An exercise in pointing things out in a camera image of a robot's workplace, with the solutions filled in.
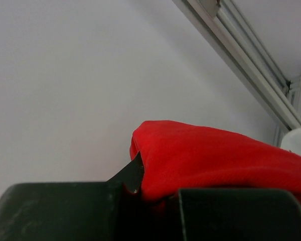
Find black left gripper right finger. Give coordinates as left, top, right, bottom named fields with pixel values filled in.
left=165, top=188, right=301, bottom=240

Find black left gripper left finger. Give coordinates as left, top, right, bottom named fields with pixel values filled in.
left=0, top=155, right=144, bottom=240

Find red trousers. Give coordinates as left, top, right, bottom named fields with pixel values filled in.
left=129, top=120, right=301, bottom=204

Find white plastic perforated basket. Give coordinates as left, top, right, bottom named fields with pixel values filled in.
left=280, top=128, right=301, bottom=156

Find aluminium frame post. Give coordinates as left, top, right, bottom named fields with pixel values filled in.
left=174, top=1, right=301, bottom=146

